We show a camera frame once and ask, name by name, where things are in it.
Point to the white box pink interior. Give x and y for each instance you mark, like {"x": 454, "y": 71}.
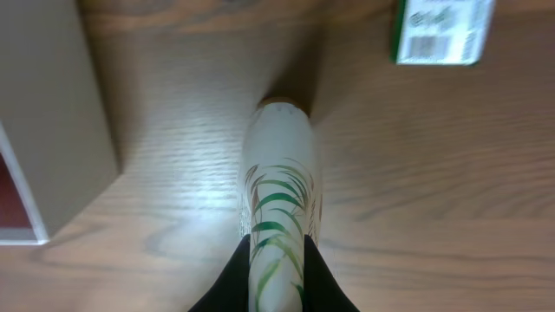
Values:
{"x": 55, "y": 141}

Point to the green white soap box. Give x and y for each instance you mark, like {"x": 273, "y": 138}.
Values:
{"x": 440, "y": 32}

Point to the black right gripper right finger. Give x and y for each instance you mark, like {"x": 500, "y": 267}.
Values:
{"x": 321, "y": 291}

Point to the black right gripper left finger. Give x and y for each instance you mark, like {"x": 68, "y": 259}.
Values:
{"x": 230, "y": 291}

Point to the white lotion tube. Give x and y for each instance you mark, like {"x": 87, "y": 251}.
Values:
{"x": 280, "y": 198}

